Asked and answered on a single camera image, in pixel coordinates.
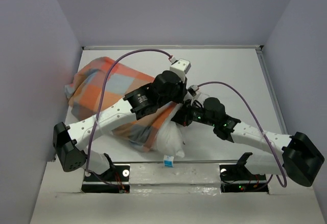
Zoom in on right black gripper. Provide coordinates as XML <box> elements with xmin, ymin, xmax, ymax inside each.
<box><xmin>168</xmin><ymin>99</ymin><xmax>216</xmax><ymax>127</ymax></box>

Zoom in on white pillow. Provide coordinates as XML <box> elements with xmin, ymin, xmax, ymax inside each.
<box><xmin>152</xmin><ymin>102</ymin><xmax>186</xmax><ymax>158</ymax></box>

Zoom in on orange blue checked pillowcase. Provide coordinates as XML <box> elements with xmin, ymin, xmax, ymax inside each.
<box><xmin>64</xmin><ymin>57</ymin><xmax>169</xmax><ymax>151</ymax></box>

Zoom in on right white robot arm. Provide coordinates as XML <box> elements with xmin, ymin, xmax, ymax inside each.
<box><xmin>172</xmin><ymin>97</ymin><xmax>324</xmax><ymax>187</ymax></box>

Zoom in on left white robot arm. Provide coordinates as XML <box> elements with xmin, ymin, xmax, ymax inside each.
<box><xmin>53</xmin><ymin>71</ymin><xmax>187</xmax><ymax>181</ymax></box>

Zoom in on white pillow label tag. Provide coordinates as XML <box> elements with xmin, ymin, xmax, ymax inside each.
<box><xmin>163</xmin><ymin>155</ymin><xmax>174</xmax><ymax>168</ymax></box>

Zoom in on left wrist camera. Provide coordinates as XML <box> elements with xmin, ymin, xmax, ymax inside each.
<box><xmin>169</xmin><ymin>59</ymin><xmax>191</xmax><ymax>79</ymax></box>

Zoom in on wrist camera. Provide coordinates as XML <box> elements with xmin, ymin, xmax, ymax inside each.
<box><xmin>169</xmin><ymin>59</ymin><xmax>191</xmax><ymax>79</ymax></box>
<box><xmin>188</xmin><ymin>85</ymin><xmax>201</xmax><ymax>101</ymax></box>

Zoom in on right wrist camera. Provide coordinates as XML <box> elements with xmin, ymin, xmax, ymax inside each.
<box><xmin>188</xmin><ymin>85</ymin><xmax>201</xmax><ymax>101</ymax></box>

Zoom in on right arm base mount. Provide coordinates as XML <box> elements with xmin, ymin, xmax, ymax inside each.
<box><xmin>219</xmin><ymin>152</ymin><xmax>269</xmax><ymax>193</ymax></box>

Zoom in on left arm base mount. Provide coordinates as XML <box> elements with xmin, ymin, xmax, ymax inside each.
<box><xmin>81</xmin><ymin>153</ymin><xmax>130</xmax><ymax>194</ymax></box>

